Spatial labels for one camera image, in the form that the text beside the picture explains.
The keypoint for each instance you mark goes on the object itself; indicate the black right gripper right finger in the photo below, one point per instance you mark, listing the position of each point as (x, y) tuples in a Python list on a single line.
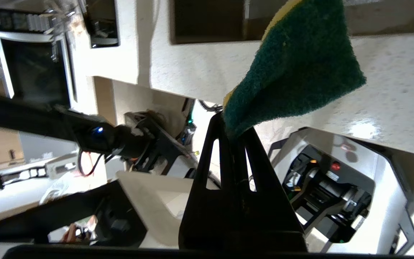
[(271, 223)]

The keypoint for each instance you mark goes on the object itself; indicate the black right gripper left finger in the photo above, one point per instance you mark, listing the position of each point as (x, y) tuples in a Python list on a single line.
[(207, 216)]

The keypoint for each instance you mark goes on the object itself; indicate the green yellow sponge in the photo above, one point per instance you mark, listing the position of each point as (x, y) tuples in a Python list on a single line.
[(300, 64)]

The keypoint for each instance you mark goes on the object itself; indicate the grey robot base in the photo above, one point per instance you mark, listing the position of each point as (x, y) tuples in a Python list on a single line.
[(336, 187)]

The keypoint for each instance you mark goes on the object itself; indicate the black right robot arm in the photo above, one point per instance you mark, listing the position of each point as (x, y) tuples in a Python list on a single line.
[(67, 212)]

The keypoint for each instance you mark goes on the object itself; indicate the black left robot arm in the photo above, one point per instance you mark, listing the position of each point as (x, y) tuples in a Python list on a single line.
[(31, 118)]

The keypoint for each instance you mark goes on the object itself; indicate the black induction cooktop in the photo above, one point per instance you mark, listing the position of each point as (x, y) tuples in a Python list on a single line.
[(102, 25)]

